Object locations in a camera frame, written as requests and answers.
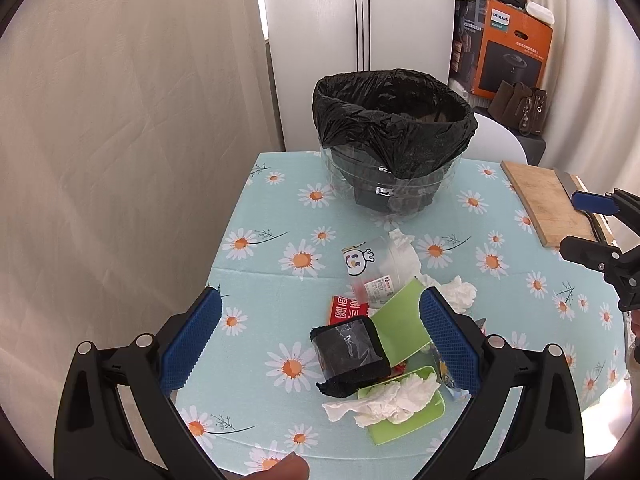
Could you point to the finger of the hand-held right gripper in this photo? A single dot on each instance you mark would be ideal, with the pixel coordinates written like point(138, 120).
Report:
point(592, 202)
point(582, 251)

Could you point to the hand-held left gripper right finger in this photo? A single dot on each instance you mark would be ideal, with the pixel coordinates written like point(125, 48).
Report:
point(450, 345)

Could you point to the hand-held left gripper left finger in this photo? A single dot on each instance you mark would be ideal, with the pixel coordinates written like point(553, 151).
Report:
point(192, 342)

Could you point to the black cloth pack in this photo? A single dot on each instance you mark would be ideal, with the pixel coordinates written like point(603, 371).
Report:
point(350, 355)

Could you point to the red snack packet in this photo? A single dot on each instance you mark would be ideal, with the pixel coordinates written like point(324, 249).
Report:
point(345, 310)

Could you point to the clear plastic cup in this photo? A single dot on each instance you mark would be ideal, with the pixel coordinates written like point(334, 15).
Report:
point(370, 260)

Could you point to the clear plastic trash bin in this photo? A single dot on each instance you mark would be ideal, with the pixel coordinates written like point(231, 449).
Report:
point(395, 195)

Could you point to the black garbage bag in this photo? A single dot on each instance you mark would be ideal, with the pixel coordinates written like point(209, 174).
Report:
point(400, 130)

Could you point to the person's right hand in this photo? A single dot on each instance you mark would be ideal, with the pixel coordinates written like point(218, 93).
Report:
point(636, 332)

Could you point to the person's left hand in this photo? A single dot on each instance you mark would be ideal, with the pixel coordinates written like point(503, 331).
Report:
point(280, 467)

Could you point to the kitchen cleaver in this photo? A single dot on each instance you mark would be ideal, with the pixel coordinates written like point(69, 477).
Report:
point(570, 182)

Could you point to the blue foil wrapper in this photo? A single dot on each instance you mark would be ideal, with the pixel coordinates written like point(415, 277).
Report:
point(450, 387)

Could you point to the green plastic lid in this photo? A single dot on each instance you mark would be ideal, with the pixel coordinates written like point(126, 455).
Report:
point(402, 325)

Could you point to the wooden cutting board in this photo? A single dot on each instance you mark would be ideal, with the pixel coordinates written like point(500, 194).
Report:
point(540, 200)

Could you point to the crumpled white tissue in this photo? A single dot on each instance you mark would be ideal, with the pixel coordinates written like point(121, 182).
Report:
point(457, 292)
point(402, 252)
point(390, 400)

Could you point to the green plastic tray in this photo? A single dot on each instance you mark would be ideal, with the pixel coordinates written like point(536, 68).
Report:
point(420, 417)

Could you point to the dark grey suitcase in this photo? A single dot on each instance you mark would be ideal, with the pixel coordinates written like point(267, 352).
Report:
point(535, 149)

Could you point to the white chair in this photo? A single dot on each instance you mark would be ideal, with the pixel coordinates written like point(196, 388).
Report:
point(497, 137)

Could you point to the brown handbag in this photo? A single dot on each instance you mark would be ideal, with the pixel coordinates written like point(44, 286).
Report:
point(515, 107)

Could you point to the orange cardboard box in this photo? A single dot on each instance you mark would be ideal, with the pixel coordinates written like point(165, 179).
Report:
point(505, 55)

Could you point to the white pouch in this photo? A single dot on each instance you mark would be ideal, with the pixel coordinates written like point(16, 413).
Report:
point(540, 12)

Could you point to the white curtain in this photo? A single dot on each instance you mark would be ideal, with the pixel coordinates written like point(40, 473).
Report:
point(125, 135)

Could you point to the white refrigerator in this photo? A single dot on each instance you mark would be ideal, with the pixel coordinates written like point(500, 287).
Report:
point(320, 35)

